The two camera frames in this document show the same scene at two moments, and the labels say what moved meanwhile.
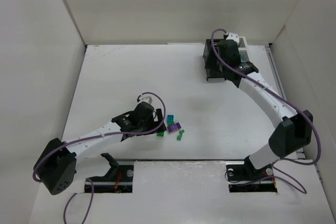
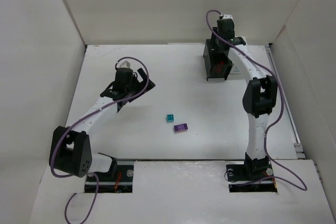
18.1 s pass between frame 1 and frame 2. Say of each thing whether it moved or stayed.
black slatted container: stayed
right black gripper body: moved
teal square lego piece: stayed
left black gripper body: moved
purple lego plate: moved
